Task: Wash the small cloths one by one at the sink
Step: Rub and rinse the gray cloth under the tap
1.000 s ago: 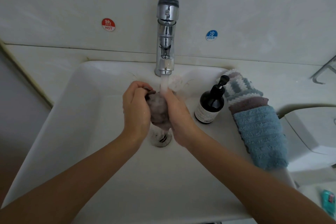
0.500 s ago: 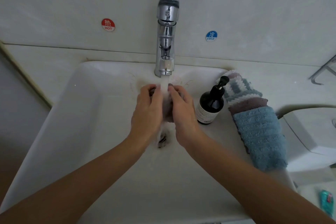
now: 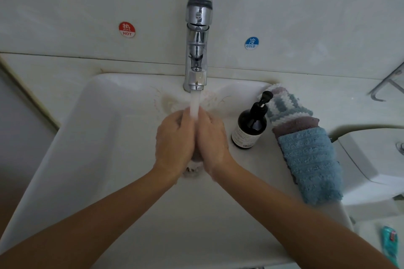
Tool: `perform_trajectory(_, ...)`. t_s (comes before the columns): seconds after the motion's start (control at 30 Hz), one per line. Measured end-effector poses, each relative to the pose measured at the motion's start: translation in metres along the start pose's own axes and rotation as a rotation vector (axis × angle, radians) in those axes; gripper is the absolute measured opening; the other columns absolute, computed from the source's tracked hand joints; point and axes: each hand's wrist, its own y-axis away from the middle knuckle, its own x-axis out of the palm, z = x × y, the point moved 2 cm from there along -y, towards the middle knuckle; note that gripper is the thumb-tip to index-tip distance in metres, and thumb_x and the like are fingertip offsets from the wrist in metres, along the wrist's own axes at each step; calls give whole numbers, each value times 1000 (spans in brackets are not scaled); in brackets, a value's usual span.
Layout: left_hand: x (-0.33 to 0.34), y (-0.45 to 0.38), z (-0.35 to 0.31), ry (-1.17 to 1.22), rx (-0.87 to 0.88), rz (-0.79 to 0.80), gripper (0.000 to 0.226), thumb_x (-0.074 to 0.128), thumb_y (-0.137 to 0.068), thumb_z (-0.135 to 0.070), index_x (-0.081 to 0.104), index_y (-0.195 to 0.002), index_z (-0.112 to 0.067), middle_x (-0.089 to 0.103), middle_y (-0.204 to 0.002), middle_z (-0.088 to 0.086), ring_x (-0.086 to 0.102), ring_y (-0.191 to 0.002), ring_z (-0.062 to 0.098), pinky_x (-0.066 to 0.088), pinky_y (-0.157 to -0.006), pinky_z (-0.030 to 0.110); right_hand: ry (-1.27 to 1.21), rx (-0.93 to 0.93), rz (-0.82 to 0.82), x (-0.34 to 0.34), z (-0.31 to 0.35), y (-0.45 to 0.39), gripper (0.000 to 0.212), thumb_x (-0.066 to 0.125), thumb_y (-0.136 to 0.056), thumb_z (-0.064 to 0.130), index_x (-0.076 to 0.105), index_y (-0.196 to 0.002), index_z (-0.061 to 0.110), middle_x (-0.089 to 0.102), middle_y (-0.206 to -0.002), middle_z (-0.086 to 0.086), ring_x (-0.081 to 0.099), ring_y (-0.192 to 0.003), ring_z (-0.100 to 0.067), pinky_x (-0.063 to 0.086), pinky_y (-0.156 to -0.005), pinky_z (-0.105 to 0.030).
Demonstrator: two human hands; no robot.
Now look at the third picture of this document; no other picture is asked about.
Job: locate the metal wall shelf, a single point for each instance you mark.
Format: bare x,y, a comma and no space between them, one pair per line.
386,83

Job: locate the chrome flush button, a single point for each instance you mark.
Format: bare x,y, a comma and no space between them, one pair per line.
400,148

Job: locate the red round sticker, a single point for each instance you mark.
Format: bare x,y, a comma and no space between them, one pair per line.
127,29

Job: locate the white toilet tank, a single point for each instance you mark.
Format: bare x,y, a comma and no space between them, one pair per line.
372,168

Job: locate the person's left hand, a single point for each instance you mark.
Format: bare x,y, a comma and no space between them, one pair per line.
173,143

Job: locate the teal tube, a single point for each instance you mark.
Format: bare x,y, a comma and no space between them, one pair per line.
390,243

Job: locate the metal sink drain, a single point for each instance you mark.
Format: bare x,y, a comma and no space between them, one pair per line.
195,168

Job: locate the person's left forearm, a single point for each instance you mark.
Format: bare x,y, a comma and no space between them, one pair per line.
82,224

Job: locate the person's right hand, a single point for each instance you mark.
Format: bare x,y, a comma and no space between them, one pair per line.
213,143

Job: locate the black pump soap bottle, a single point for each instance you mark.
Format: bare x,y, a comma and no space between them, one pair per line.
249,128

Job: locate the pink white striped cloth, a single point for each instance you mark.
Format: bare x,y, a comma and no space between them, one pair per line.
278,89

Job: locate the grey yellow striped cloth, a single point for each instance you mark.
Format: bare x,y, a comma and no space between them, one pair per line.
287,105

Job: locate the white ceramic sink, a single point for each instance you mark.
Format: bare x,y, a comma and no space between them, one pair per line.
202,218

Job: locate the blue stained cloth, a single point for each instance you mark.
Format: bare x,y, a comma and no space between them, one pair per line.
311,165

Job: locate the person's right forearm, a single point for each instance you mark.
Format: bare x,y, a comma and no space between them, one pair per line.
309,224

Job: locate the blue round sticker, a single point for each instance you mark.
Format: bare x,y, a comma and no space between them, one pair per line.
252,42

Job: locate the white toilet lid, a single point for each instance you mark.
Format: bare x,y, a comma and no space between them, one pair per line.
379,243

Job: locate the chrome faucet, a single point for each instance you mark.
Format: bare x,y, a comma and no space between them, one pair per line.
197,42

